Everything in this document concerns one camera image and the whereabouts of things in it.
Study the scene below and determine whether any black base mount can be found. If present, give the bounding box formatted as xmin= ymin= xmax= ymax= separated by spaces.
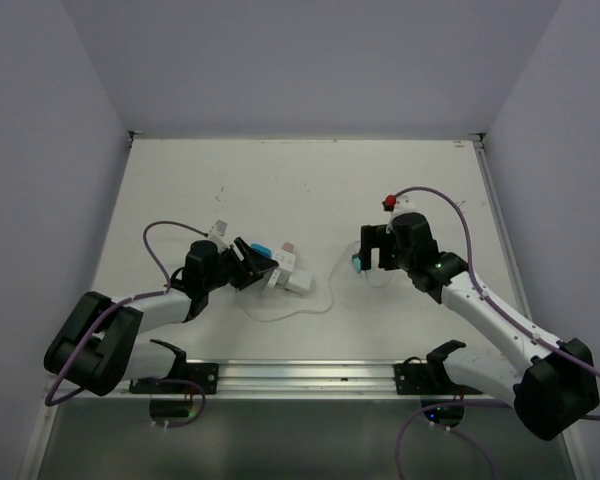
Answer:
xmin=393 ymin=357 xmax=482 ymax=396
xmin=129 ymin=362 xmax=219 ymax=395

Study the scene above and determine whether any aluminium right side rail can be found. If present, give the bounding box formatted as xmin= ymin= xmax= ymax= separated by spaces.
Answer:
xmin=471 ymin=135 xmax=535 ymax=330

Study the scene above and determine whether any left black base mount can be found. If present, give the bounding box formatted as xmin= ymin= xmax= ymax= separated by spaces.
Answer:
xmin=129 ymin=362 xmax=219 ymax=395

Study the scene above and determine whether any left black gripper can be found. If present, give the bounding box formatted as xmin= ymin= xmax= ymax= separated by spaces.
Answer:
xmin=203 ymin=236 xmax=276 ymax=291

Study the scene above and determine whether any white usb cable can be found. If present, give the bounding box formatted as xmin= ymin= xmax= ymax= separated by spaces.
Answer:
xmin=239 ymin=239 xmax=396 ymax=324

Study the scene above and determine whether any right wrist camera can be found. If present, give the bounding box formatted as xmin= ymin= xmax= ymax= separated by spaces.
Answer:
xmin=382 ymin=194 xmax=417 ymax=233

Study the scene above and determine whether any aluminium front rail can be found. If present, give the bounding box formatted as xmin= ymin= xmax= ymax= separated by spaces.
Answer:
xmin=44 ymin=355 xmax=569 ymax=400

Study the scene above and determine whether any white flat plug adapter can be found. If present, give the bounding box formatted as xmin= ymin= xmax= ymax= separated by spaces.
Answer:
xmin=262 ymin=268 xmax=281 ymax=297

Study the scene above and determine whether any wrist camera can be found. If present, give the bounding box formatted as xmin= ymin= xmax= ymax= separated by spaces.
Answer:
xmin=206 ymin=220 xmax=232 ymax=253
xmin=382 ymin=194 xmax=417 ymax=233

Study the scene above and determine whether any white power brick charger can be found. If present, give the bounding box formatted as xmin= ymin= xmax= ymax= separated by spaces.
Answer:
xmin=285 ymin=270 xmax=314 ymax=296

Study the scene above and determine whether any blue plug adapter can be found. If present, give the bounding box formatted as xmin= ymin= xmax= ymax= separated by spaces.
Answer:
xmin=250 ymin=243 xmax=272 ymax=258

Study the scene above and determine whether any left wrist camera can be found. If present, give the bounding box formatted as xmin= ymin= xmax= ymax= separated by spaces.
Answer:
xmin=206 ymin=220 xmax=232 ymax=253

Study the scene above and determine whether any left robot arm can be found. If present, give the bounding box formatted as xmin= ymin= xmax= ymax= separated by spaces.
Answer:
xmin=43 ymin=238 xmax=279 ymax=396

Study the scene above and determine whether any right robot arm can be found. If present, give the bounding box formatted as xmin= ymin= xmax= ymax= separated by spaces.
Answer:
xmin=358 ymin=212 xmax=600 ymax=440

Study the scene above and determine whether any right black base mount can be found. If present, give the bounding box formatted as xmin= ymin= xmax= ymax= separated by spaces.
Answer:
xmin=393 ymin=357 xmax=482 ymax=396

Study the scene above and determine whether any teal usb charger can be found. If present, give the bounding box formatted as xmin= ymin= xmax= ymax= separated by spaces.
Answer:
xmin=351 ymin=254 xmax=362 ymax=274

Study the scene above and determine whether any white cube power socket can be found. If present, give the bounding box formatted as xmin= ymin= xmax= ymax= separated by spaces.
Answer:
xmin=273 ymin=249 xmax=297 ymax=290

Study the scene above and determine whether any aluminium rail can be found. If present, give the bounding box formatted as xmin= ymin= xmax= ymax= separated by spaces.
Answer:
xmin=471 ymin=135 xmax=535 ymax=330
xmin=44 ymin=355 xmax=569 ymax=400

